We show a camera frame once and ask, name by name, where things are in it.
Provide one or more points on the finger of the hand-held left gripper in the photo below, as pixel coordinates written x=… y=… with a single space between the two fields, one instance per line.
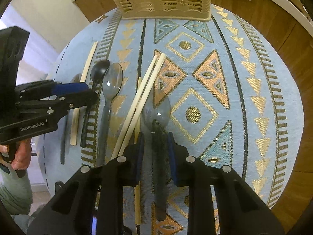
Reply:
x=71 y=87
x=80 y=100

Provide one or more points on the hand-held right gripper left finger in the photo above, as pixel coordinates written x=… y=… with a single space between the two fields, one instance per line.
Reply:
x=139 y=158

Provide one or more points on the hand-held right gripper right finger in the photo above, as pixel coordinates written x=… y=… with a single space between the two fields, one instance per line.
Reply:
x=172 y=161

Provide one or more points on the grey transparent plastic spoon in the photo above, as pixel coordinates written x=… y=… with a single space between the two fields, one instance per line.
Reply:
x=160 y=176
x=64 y=146
x=106 y=117

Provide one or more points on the black plastic spoon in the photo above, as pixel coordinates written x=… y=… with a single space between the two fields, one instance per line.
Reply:
x=100 y=69

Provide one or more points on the beige plastic utensil basket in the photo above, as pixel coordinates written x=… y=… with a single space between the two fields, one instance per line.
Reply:
x=159 y=0

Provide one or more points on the person's left hand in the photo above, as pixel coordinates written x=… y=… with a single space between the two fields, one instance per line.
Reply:
x=23 y=154

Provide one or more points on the blue patterned tablecloth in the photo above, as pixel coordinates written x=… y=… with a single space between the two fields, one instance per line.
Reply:
x=195 y=78

